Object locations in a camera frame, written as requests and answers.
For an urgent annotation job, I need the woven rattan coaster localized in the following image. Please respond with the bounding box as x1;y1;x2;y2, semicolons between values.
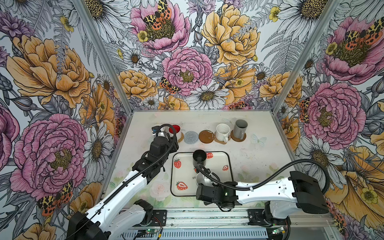
177;132;184;143

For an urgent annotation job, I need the red interior mug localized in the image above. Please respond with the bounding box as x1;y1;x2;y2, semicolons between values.
168;125;181;137

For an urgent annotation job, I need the white mug blue handle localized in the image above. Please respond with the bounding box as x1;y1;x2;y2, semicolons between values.
196;173;213;187

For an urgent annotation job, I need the grey crochet coaster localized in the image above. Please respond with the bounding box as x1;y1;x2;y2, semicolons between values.
184;131;199;145

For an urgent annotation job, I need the black mug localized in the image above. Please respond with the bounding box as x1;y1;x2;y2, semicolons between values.
193;150;207;168

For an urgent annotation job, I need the glossy brown wooden coaster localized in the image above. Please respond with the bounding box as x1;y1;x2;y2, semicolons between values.
199;130;215;144

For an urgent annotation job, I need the cork paw print coaster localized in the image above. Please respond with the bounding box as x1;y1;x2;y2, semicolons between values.
213;134;232;145

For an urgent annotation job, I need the matte brown wooden coaster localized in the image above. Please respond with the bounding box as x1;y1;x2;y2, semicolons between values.
231;131;247;142

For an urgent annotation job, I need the grey mug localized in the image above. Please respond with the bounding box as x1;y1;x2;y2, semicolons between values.
233;119;248;139

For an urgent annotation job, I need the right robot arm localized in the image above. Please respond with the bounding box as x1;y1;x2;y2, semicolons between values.
196;171;329;221

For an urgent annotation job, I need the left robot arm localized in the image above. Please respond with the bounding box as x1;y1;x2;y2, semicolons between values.
67;133;179;240

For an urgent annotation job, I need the white tray with strawberries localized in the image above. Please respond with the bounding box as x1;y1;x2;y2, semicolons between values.
171;152;234;197

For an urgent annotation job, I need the right small circuit board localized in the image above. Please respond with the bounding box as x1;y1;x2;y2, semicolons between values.
272;227;286;235

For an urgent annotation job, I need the green circuit board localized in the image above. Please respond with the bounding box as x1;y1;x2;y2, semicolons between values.
137;229;162;238

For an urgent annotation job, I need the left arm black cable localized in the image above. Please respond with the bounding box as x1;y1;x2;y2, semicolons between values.
65;123;178;238

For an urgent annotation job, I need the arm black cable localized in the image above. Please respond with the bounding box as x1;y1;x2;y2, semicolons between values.
195;158;331;240
65;123;178;238

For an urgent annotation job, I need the aluminium front rail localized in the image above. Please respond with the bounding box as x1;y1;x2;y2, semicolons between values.
79;206;335;230

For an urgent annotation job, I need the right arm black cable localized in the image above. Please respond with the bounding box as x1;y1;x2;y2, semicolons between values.
195;158;331;240

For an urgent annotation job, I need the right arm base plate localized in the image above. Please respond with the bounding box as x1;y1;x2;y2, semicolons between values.
248;209;292;228

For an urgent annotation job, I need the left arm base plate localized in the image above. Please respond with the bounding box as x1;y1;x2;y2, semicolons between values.
142;210;168;227

